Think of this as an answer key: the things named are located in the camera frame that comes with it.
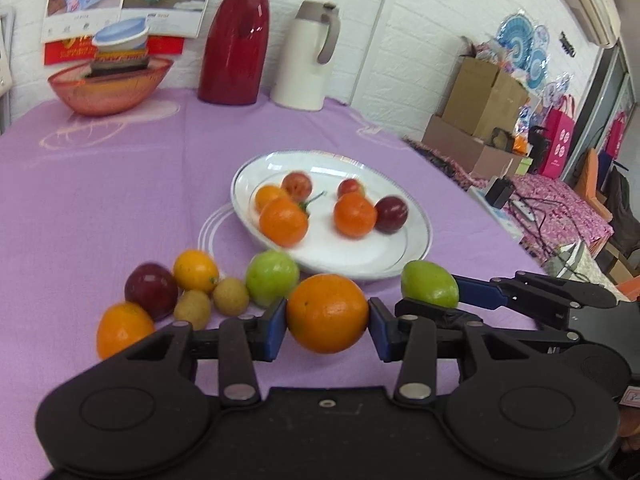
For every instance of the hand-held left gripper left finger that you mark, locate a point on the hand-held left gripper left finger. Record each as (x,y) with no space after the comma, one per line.
(274,330)

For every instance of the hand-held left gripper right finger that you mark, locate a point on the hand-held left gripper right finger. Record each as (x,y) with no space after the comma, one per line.
(378,332)

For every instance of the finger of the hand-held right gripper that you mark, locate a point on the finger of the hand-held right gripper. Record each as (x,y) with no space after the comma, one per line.
(430,312)
(480,292)

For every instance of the green jujube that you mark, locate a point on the green jujube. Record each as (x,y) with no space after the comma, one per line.
(430,283)
(272,278)

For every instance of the orange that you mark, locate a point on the orange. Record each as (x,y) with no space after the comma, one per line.
(125,329)
(283,221)
(327,312)
(355,215)

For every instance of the brown longan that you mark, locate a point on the brown longan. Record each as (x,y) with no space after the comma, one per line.
(192,308)
(231,296)

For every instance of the white plate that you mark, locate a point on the white plate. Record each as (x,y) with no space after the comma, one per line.
(350,260)

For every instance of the small yellow-orange citrus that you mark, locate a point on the small yellow-orange citrus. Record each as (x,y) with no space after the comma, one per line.
(195,270)
(267,195)

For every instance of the dark red plum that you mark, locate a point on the dark red plum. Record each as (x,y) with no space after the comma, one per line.
(150,290)
(391,214)

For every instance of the pink-red plum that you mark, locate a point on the pink-red plum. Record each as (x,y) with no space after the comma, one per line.
(296,185)

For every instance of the small red tomato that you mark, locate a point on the small red tomato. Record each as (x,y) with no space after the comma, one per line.
(350,187)

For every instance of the white power strip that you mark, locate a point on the white power strip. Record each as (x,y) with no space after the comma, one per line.
(505,220)

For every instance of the black power adapter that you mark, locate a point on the black power adapter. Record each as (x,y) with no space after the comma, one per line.
(499,192)

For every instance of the patterned cloth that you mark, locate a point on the patterned cloth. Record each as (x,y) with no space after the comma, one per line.
(560,200)

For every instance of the dark jacket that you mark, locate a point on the dark jacket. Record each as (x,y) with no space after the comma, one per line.
(625,210)

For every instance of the flat cardboard box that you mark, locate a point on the flat cardboard box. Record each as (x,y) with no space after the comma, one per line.
(460,145)

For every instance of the orange chair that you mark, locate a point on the orange chair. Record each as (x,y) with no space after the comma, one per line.
(590,180)

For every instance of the pink gift bag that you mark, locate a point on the pink gift bag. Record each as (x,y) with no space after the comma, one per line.
(557,145)

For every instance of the tall cardboard box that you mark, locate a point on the tall cardboard box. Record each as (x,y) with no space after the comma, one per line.
(480,95)

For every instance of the purple tablecloth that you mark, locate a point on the purple tablecloth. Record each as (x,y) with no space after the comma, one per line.
(100,185)

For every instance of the white thermos jug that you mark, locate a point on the white thermos jug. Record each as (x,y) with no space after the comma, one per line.
(300,65)

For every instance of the red translucent bowl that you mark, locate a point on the red translucent bowl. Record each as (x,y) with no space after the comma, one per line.
(110,95)

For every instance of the red thermos jug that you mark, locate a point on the red thermos jug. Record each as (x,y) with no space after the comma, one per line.
(235,45)

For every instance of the dark patterned bowl stack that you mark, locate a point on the dark patterned bowl stack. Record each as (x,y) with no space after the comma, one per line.
(120,66)

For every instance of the blue-lidded bowl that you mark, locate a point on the blue-lidded bowl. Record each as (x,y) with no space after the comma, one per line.
(120,35)

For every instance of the blue patterned wall decoration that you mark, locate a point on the blue patterned wall decoration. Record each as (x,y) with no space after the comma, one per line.
(515,40)

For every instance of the red wall hanging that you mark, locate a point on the red wall hanging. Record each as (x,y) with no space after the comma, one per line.
(65,52)

